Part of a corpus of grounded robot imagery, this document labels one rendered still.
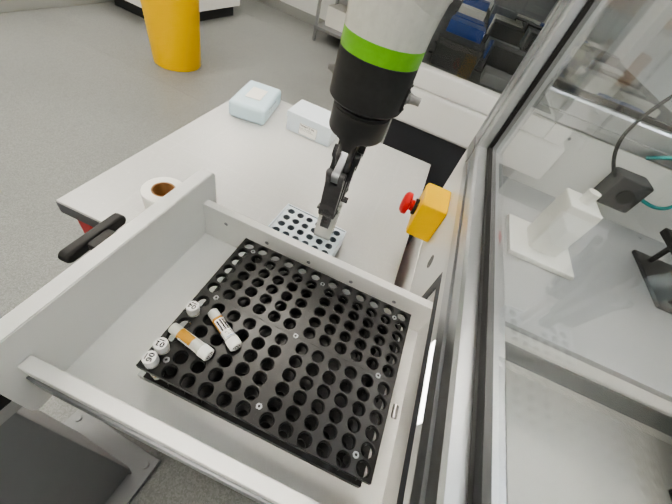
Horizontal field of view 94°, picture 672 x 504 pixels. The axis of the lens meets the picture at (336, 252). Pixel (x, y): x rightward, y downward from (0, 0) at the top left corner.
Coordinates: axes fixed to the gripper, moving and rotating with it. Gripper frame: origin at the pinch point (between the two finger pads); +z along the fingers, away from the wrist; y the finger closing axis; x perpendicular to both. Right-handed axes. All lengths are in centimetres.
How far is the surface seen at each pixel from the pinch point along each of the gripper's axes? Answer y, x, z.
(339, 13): 372, 105, 52
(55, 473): -44, 28, 43
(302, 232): -0.9, 3.6, 4.5
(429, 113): 55, -11, -2
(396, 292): -14.0, -13.0, -5.8
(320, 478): -34.4, -11.4, 0.0
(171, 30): 178, 168, 56
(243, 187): 7.3, 19.8, 7.6
